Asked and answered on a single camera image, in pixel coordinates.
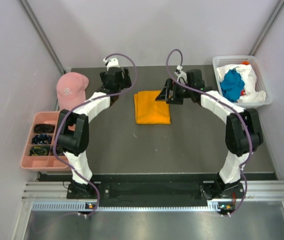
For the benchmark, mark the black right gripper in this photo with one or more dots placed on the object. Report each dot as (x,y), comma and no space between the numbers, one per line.
(165,94)

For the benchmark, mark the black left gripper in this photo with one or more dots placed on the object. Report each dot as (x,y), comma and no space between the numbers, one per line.
(124,82)

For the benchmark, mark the orange t shirt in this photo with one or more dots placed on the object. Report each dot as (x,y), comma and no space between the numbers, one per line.
(148,111)

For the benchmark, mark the pink baseball cap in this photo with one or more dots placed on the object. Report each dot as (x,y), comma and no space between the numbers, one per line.
(71,90)

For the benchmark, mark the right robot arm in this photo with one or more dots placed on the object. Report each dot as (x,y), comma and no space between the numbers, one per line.
(243,134)

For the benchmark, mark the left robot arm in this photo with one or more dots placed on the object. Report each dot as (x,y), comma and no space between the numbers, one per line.
(72,135)

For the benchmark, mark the blue t shirt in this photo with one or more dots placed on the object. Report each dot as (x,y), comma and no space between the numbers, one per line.
(232,85)

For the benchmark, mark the white plastic laundry basket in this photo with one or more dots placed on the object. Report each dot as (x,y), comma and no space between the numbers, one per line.
(261,84)

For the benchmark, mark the orange garment in basket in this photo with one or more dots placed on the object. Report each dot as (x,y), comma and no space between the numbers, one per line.
(245,63)

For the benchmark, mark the white t shirt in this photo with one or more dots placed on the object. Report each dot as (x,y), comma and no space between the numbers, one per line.
(249,94)

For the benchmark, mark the dark patterned socks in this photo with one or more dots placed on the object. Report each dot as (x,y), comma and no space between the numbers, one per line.
(59,151)

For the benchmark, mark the black folded socks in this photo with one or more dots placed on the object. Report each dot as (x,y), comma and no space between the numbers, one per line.
(44,128)

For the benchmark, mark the blue patterned socks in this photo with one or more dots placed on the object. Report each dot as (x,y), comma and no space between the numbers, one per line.
(42,139)

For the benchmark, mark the green patterned socks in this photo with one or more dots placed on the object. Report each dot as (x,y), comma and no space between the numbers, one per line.
(40,150)

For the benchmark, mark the pink divided organizer tray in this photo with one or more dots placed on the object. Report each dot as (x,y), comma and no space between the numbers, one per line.
(43,163)

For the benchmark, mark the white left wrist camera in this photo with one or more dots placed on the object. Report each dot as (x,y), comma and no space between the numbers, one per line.
(111,63)

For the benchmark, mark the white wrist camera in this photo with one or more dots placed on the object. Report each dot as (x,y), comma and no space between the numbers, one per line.
(111,63)
(181,75)

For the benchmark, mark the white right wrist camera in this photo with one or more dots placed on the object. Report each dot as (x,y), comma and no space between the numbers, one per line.
(181,75)

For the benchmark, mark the aluminium frame rail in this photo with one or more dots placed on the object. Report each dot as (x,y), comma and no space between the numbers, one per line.
(54,196)

